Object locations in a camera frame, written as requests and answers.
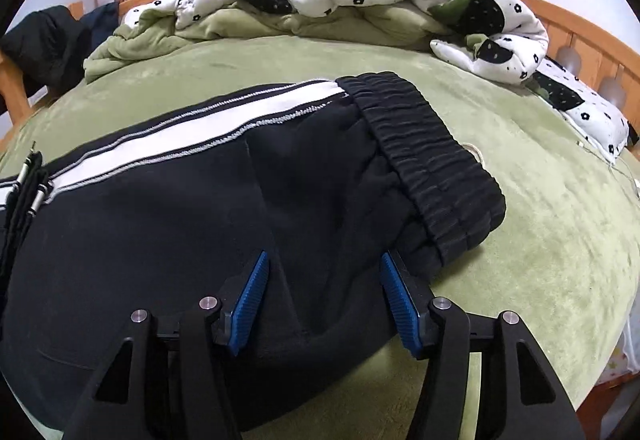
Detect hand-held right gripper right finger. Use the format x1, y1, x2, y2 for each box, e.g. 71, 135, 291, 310
380, 251, 586, 440

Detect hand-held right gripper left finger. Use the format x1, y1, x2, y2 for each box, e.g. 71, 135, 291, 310
60, 250, 271, 440

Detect black pants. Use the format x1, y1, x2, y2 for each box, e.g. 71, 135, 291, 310
0, 72, 507, 433

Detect green fleece blanket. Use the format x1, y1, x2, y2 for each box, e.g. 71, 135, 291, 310
0, 32, 640, 440

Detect star printed cloth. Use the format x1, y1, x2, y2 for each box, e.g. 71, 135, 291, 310
597, 320, 634, 392

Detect white flowered pillow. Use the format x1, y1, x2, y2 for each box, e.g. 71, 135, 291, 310
530, 55, 632, 157

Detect navy blue garment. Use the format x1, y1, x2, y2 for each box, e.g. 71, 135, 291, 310
80, 2, 122, 52

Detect black jacket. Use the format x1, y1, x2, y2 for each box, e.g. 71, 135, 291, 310
0, 5, 93, 106

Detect thin white cable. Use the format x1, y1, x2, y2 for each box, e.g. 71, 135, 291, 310
574, 139, 640, 202

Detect wooden bed frame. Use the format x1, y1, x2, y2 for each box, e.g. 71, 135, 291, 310
0, 0, 640, 421

